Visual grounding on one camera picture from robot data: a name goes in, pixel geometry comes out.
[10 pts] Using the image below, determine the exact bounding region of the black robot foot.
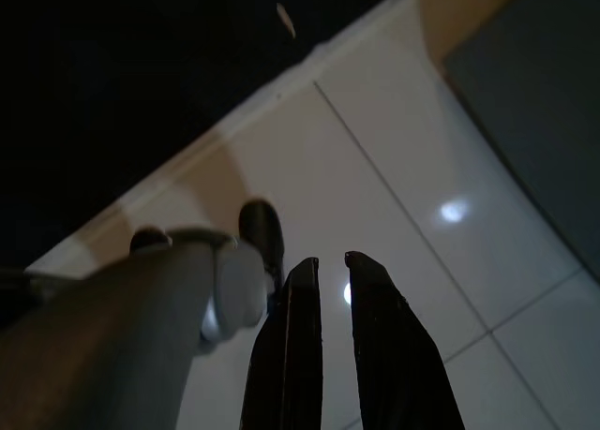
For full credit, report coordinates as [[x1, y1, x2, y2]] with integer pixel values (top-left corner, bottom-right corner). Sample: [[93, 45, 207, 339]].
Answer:
[[129, 226, 173, 257], [237, 200, 287, 293]]

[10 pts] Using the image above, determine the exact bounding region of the black robot left foot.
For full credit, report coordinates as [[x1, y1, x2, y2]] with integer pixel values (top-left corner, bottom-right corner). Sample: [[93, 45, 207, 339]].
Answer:
[[129, 226, 173, 257]]

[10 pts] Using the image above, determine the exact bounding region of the black robot right foot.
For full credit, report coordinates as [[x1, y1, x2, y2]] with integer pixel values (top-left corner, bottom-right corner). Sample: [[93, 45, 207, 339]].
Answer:
[[237, 200, 287, 293]]

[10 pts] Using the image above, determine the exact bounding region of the black floor mat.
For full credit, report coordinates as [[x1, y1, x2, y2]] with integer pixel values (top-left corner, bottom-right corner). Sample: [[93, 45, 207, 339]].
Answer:
[[0, 0, 413, 286]]

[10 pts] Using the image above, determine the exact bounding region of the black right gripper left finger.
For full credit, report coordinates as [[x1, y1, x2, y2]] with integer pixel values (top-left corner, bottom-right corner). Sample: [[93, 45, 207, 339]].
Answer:
[[241, 256, 325, 430]]

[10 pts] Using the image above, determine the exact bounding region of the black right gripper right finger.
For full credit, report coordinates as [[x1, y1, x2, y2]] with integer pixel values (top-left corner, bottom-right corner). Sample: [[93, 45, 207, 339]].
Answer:
[[344, 250, 466, 430]]

